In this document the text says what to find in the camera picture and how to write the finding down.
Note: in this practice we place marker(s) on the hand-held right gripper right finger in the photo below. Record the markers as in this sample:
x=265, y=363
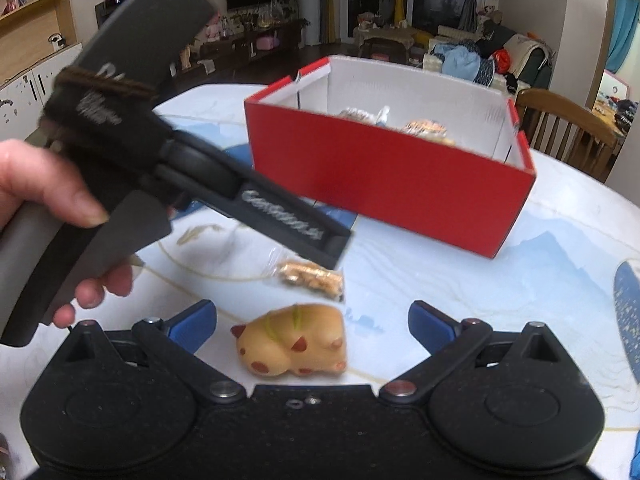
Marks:
x=429, y=325

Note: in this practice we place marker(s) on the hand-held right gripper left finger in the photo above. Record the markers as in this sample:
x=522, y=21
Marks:
x=192, y=322

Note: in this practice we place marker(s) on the yellow cat toy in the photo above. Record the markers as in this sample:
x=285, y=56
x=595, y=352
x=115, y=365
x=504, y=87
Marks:
x=290, y=345

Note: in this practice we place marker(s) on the orange snack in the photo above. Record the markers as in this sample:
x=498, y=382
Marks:
x=310, y=277

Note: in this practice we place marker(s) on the red cardboard box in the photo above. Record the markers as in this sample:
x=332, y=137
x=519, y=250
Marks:
x=380, y=185

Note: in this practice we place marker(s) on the beige striped cat figure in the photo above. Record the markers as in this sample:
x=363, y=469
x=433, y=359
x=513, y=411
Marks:
x=425, y=131

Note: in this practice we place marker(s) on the person's left hand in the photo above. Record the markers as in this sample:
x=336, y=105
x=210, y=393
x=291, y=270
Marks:
x=40, y=180

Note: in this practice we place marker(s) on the black tea cabinet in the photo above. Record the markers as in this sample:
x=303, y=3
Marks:
x=107, y=10

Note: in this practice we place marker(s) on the pink plush toy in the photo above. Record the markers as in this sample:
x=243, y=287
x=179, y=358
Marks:
x=214, y=27

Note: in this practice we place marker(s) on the dark television cabinet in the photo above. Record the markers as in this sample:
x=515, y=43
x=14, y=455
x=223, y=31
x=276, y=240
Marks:
x=250, y=52

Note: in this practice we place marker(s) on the white cabinet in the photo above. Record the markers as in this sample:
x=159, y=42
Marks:
x=25, y=95

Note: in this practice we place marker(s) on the pink handbag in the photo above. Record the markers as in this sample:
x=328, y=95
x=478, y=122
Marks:
x=268, y=41

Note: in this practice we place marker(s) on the blue mountain print table mat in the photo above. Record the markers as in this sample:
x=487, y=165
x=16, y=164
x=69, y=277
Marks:
x=550, y=270

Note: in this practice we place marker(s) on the white tower air conditioner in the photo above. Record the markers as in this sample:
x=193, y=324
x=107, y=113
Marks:
x=315, y=5

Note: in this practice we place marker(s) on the wooden chair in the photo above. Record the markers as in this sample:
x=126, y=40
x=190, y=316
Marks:
x=570, y=125

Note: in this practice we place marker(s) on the low coffee table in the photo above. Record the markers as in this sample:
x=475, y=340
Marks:
x=385, y=37

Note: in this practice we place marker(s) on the bench with white lace cover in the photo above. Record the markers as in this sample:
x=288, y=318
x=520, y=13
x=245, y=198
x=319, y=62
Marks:
x=430, y=62

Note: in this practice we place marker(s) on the yellow giraffe toy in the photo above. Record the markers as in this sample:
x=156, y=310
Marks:
x=397, y=2

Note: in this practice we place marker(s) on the pile of blue clothes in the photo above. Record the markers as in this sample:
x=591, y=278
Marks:
x=460, y=62

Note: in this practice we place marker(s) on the red bag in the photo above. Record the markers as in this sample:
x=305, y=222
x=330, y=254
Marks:
x=501, y=60

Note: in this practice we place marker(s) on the grey sofa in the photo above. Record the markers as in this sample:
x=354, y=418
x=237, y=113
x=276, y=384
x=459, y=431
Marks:
x=530, y=65

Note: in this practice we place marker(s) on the pink bed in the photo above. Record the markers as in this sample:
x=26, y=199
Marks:
x=620, y=105

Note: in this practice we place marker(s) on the blue curtain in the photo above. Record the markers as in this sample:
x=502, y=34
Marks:
x=625, y=30

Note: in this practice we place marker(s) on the wooden wall shelf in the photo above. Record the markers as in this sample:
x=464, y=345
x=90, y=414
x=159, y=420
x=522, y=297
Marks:
x=35, y=5

